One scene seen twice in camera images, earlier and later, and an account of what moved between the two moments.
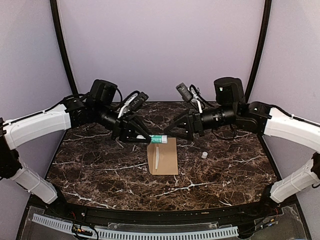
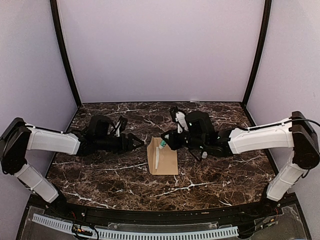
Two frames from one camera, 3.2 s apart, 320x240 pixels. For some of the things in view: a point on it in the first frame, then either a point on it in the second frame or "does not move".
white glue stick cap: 204,154 does not move
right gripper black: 193,124 to 173,142
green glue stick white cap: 158,139 to 162,144
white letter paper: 157,157 does not move
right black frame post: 263,44 does not move
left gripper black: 125,130 to 129,146
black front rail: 66,208 does not move
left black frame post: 58,29 does not move
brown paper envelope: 167,162 does not move
